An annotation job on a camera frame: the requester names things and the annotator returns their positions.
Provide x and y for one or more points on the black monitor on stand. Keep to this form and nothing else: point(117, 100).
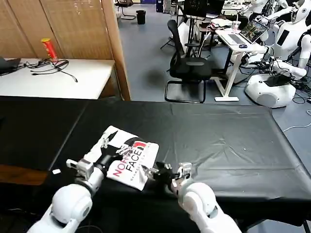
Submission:
point(195, 8)

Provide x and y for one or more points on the white office desk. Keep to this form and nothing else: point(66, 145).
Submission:
point(233, 48)

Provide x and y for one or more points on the black mesh office chair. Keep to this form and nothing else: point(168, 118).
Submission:
point(189, 65)

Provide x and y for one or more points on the black tablecloth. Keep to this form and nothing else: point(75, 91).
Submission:
point(218, 145)

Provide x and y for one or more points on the clear drink cup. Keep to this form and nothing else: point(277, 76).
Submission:
point(236, 26)

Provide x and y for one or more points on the red snack can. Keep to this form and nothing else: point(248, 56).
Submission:
point(49, 48)

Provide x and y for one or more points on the white printed shirt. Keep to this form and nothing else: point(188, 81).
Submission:
point(148, 155)

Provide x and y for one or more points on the open silver laptop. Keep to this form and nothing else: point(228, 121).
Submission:
point(252, 31)

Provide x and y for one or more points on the white side table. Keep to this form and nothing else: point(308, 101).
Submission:
point(60, 85)

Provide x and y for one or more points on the brown wooden board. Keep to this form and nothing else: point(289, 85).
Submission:
point(22, 174)

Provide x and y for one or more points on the stack of white papers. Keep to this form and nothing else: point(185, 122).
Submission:
point(221, 23)

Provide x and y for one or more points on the black bag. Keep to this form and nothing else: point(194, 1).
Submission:
point(8, 64)

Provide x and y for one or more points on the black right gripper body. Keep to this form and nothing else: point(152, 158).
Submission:
point(164, 176)

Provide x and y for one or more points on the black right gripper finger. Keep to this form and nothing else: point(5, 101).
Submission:
point(149, 176)
point(151, 169)

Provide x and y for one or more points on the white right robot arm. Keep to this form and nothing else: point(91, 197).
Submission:
point(199, 201)

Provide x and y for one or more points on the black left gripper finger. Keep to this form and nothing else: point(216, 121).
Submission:
point(107, 140)
point(124, 150)

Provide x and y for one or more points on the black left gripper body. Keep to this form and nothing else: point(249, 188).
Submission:
point(107, 160)

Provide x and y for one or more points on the black cantilever chair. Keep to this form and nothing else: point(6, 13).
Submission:
point(125, 4)

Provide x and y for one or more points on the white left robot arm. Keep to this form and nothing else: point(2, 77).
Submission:
point(70, 204)

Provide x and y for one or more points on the black trash bin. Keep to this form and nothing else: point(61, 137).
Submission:
point(141, 17)

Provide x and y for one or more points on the small white tag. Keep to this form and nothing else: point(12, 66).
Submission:
point(56, 171)

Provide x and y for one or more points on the white humanoid robot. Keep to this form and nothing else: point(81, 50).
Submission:
point(286, 43)

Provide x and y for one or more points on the dark computer mouse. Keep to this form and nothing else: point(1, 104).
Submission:
point(243, 45)

